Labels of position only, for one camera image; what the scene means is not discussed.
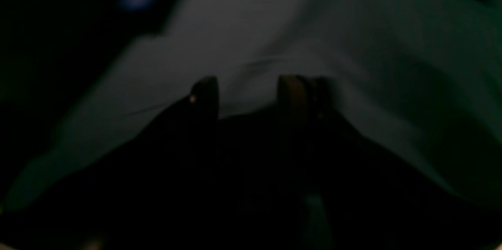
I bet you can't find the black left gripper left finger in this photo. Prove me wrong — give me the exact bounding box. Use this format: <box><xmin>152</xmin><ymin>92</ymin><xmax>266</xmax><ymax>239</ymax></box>
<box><xmin>85</xmin><ymin>76</ymin><xmax>219</xmax><ymax>250</ymax></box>

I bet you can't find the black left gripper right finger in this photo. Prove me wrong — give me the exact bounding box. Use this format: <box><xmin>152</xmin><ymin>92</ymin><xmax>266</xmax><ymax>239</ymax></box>
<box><xmin>276</xmin><ymin>75</ymin><xmax>393</xmax><ymax>250</ymax></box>

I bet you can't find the black t-shirt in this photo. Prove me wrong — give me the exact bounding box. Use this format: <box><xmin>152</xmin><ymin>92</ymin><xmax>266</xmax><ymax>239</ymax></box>
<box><xmin>1</xmin><ymin>108</ymin><xmax>501</xmax><ymax>250</ymax></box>

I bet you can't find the teal table cloth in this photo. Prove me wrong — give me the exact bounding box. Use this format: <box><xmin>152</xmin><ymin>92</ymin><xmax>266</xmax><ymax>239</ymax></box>
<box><xmin>1</xmin><ymin>0</ymin><xmax>501</xmax><ymax>210</ymax></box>

